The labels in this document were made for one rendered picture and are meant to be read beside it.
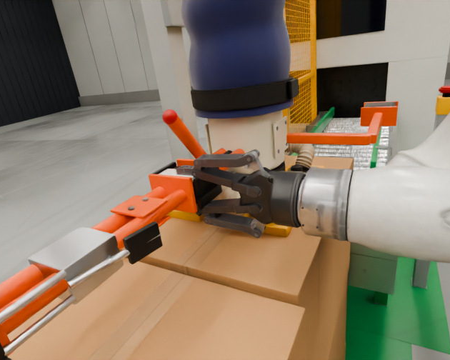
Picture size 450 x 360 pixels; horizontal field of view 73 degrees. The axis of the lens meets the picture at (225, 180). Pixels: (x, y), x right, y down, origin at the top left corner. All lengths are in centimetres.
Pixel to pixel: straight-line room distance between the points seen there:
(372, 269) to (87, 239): 105
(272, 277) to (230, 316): 9
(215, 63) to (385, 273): 96
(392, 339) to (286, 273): 126
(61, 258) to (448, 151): 51
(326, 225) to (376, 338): 136
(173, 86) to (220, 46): 151
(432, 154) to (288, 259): 26
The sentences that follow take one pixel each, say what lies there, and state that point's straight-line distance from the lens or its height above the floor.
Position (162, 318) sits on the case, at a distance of 48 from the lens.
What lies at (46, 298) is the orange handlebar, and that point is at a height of 109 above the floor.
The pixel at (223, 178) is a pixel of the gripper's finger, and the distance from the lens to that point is 44.
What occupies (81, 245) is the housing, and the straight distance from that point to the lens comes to 38.
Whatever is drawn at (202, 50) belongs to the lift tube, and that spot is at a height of 129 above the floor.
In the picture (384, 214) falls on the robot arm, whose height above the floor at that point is 110.
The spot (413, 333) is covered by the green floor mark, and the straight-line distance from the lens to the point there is 178.
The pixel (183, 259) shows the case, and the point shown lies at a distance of 55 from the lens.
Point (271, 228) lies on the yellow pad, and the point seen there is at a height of 97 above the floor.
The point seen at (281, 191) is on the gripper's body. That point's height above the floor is 111.
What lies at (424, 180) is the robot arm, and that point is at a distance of 37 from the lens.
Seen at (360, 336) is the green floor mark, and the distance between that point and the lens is 170.
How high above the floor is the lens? 128
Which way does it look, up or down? 22 degrees down
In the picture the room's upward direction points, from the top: 8 degrees counter-clockwise
